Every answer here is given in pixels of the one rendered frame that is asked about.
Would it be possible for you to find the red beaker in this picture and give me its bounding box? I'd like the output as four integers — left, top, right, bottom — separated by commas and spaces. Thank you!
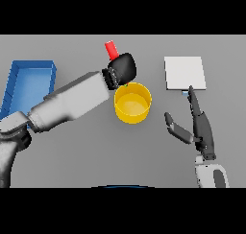
104, 40, 120, 61

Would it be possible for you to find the yellow bowl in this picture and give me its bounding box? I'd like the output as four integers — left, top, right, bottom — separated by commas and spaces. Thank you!
113, 82, 153, 125

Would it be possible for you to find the blue tray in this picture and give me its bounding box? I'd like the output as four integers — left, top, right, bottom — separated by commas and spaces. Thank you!
0, 59, 58, 129

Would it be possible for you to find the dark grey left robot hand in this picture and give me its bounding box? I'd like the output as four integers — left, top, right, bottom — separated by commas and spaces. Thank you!
101, 52, 137, 91

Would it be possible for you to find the pale square measuring scale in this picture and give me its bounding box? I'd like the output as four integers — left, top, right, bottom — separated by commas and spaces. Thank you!
163, 56, 208, 96

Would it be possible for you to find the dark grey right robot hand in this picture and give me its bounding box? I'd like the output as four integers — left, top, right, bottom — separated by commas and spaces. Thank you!
163, 85, 217, 161

